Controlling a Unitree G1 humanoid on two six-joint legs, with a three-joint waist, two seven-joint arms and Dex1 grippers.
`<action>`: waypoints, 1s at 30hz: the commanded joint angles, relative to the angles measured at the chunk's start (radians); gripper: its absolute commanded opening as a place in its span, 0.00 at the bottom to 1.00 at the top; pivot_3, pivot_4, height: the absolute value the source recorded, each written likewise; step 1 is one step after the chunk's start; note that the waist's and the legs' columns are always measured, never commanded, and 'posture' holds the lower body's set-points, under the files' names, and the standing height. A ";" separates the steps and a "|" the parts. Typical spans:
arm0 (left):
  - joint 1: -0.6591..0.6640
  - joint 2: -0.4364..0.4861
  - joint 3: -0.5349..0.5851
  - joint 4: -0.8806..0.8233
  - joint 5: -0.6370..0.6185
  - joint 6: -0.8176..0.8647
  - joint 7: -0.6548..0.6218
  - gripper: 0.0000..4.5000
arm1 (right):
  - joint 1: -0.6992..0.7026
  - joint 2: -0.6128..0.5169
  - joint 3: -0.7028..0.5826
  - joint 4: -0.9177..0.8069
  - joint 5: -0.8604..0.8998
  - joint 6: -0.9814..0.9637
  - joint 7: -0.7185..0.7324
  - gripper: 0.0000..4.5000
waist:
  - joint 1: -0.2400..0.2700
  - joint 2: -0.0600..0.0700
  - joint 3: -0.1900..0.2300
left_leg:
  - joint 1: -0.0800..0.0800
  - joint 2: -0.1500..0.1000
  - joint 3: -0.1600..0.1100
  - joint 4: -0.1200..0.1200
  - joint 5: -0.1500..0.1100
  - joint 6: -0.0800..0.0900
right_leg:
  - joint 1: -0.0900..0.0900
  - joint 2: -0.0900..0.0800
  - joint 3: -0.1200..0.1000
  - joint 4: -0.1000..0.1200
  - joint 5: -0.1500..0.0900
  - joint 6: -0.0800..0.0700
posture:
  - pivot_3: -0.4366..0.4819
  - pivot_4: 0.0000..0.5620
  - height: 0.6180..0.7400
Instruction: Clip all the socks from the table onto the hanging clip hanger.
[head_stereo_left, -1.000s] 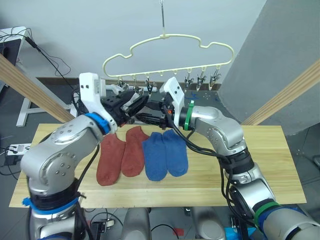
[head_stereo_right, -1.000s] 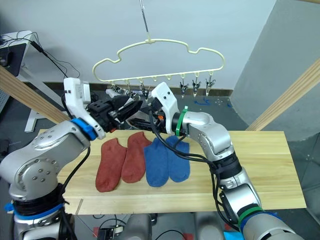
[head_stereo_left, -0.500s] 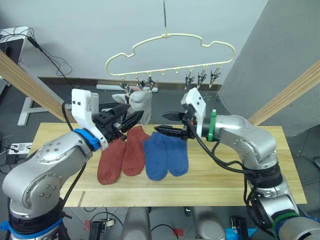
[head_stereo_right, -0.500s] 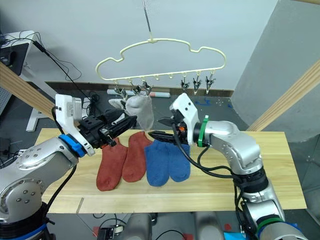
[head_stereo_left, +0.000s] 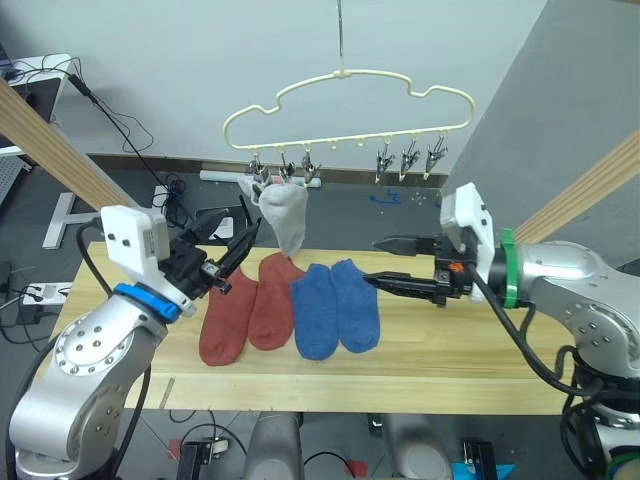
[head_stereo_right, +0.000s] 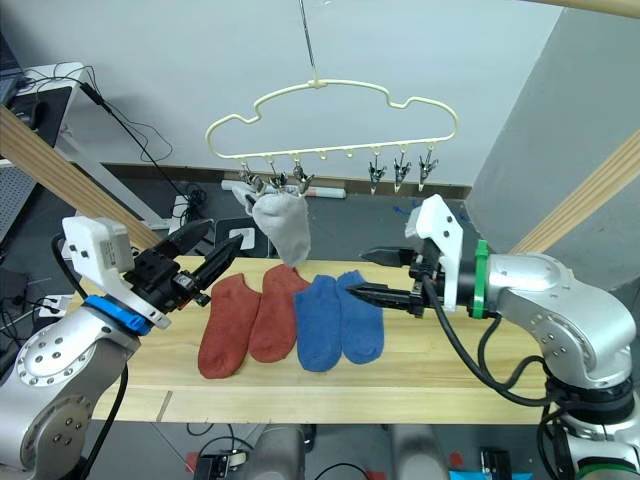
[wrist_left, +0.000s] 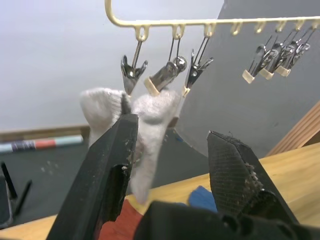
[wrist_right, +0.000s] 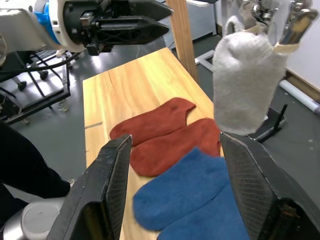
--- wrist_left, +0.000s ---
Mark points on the dark grey round panel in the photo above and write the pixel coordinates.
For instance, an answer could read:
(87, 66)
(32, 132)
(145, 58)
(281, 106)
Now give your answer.
(237, 105)

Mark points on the pale blue red striped bar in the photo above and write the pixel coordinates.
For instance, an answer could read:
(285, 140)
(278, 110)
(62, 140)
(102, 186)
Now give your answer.
(40, 144)

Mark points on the wooden skirting strip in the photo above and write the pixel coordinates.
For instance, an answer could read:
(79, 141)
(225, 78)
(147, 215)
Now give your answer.
(42, 132)

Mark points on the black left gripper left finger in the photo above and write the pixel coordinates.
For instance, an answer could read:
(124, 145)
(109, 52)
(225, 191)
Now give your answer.
(100, 170)

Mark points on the metal clip with cream tip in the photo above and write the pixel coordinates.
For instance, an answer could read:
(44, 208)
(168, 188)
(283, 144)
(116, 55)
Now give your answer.
(290, 53)
(258, 58)
(130, 75)
(193, 73)
(273, 60)
(163, 75)

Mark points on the wooden frame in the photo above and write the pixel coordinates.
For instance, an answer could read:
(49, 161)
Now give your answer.
(297, 132)

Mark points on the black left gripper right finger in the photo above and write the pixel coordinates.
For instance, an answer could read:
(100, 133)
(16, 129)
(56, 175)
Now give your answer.
(227, 172)

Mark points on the black stand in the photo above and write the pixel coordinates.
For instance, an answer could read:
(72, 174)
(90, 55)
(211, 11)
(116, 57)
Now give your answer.
(7, 195)

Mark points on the red sock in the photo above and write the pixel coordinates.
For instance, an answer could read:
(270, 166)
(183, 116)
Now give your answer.
(125, 222)

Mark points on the blue sock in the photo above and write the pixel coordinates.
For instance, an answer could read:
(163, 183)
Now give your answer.
(201, 198)

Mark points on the cream clip hanger frame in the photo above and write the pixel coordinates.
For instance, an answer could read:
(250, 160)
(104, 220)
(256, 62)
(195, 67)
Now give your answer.
(160, 23)

